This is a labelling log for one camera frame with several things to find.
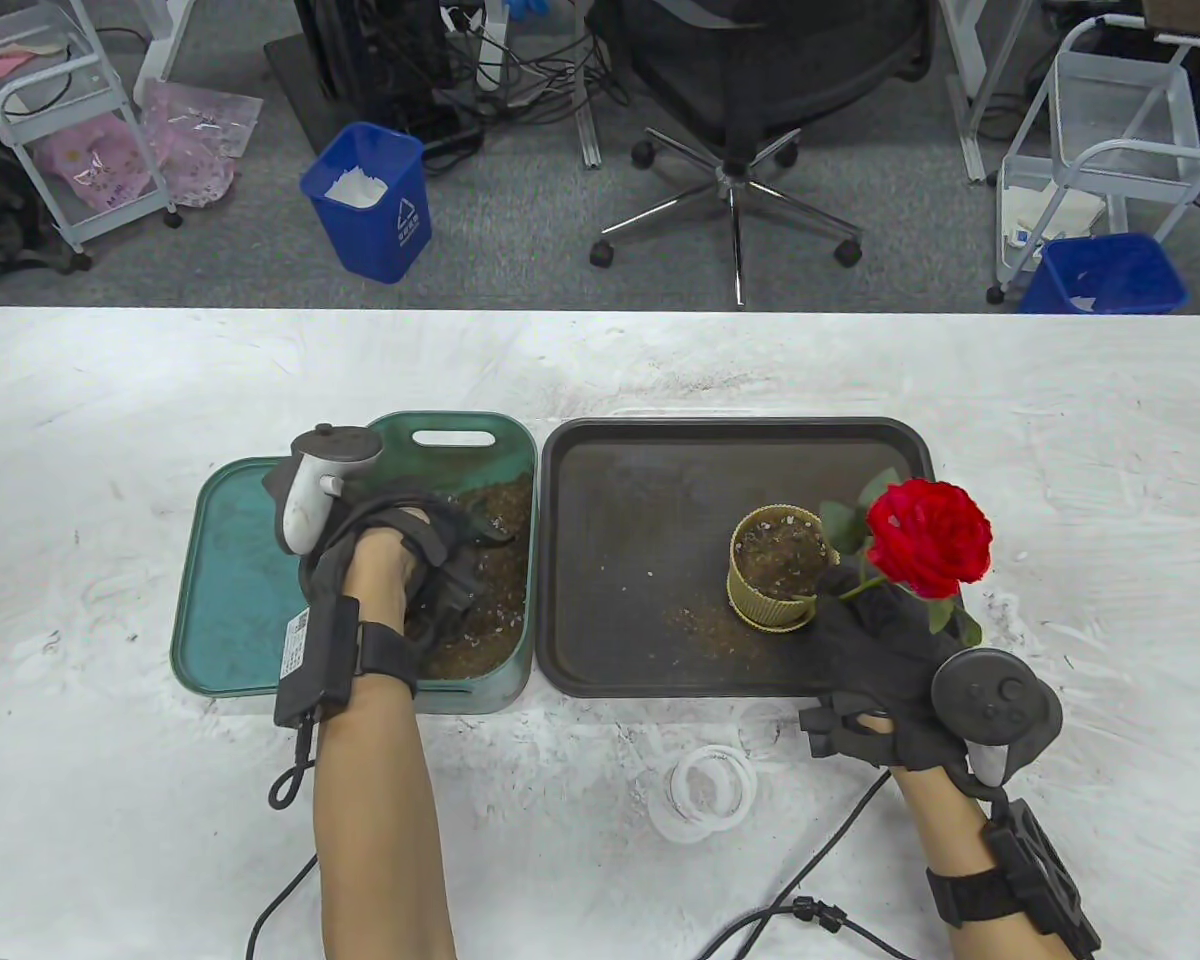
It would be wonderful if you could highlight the person's right hand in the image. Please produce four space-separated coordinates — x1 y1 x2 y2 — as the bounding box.
798 565 971 776

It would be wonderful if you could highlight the person's left hand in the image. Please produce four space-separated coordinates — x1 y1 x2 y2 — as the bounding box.
263 455 516 681

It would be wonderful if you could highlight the brown potting mix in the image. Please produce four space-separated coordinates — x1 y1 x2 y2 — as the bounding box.
665 600 771 661
738 515 829 601
400 475 533 683

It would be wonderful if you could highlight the yellow ribbed flower pot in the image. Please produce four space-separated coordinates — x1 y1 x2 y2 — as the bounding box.
728 505 841 631

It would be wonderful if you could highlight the red artificial rose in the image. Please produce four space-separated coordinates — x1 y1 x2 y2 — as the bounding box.
818 468 994 649

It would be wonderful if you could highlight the teal plastic bin lid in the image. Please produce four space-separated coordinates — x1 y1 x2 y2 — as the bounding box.
170 455 351 698

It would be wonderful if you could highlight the person's left forearm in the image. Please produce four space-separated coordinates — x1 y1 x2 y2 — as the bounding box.
312 535 458 960

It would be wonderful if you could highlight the person's right forearm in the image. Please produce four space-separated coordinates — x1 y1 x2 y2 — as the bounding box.
890 768 1016 960

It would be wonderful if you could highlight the dark grey right controller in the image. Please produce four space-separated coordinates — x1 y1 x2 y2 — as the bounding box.
930 648 1064 791

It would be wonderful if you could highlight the green plastic storage bin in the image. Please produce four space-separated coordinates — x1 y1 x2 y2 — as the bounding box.
300 413 541 717

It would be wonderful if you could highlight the clear round plastic piece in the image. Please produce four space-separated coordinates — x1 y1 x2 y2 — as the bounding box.
735 700 791 756

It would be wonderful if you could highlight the grey and white left controller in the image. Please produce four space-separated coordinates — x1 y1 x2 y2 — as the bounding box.
278 425 383 553

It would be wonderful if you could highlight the black labelled wrist box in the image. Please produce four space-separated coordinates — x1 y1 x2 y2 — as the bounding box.
274 597 361 729

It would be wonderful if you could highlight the dark brown plastic tray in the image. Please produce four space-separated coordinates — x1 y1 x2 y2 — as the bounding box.
535 416 939 699

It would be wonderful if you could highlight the blue bin with white symbol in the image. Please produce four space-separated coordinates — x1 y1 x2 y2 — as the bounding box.
299 122 433 285

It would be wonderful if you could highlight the plain blue waste bin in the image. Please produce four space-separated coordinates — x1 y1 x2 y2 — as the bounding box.
1018 233 1190 316

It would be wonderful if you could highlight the pink plastic bag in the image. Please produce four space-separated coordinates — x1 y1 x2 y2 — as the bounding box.
138 80 264 209
35 113 156 211

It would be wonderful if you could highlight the black floor mat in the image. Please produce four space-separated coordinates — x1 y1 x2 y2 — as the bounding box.
263 35 361 156

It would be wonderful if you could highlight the white box in cart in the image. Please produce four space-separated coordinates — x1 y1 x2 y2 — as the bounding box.
1000 180 1109 251

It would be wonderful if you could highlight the black computer tower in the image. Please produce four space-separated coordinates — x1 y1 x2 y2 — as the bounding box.
295 0 456 131

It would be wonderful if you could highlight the white power strip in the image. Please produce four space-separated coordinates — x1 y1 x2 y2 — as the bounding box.
440 0 511 93

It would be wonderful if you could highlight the black office chair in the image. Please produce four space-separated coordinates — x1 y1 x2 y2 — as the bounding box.
588 0 936 309

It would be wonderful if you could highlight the white desk leg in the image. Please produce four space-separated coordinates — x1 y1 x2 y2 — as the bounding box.
135 0 221 106
940 0 1026 184

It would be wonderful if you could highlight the white rolling cart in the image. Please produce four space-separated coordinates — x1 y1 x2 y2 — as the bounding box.
0 0 183 273
987 15 1200 306

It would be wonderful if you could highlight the black left wrist strap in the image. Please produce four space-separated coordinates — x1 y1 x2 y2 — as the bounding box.
360 622 421 693

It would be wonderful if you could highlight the black wrist strap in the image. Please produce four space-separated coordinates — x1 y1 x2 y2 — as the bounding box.
360 622 421 693
925 868 1006 931

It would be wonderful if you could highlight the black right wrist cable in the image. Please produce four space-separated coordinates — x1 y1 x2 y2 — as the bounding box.
695 770 946 960

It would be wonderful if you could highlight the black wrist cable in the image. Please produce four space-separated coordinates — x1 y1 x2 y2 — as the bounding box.
245 725 321 960
695 770 946 960

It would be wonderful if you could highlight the black right wrist strap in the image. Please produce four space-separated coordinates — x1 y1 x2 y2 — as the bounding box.
925 868 1006 931

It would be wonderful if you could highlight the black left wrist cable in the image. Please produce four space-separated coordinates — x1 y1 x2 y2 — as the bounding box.
245 725 321 960

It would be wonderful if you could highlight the black lattice wrist mount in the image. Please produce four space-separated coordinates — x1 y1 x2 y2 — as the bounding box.
985 800 1103 960

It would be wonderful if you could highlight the aluminium rail piece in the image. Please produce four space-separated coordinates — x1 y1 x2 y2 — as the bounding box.
573 95 608 169

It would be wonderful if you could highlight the tangle of black cables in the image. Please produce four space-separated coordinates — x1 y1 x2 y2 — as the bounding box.
360 0 631 171

